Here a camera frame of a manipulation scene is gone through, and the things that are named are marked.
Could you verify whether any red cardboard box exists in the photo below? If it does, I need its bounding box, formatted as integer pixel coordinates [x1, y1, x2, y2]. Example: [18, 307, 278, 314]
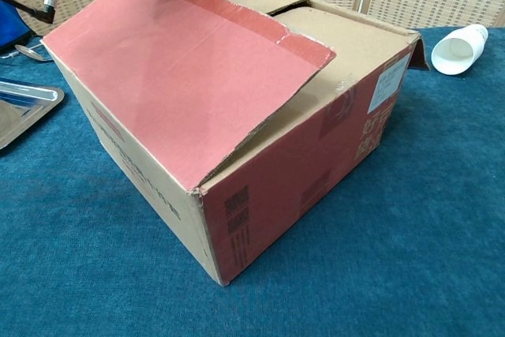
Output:
[41, 0, 431, 286]

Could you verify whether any metal spoon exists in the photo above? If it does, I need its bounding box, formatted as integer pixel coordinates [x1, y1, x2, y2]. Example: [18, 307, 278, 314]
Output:
[14, 44, 54, 64]

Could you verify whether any blue cloth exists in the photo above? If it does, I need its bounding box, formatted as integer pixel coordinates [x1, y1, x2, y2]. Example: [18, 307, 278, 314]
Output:
[0, 0, 32, 56]

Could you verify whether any stainless steel tray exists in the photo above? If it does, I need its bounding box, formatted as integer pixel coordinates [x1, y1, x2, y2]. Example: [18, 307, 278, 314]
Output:
[0, 79, 65, 152]

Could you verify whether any dark blue table carpet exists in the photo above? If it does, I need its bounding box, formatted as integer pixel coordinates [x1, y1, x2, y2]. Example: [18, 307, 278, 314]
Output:
[0, 27, 505, 337]

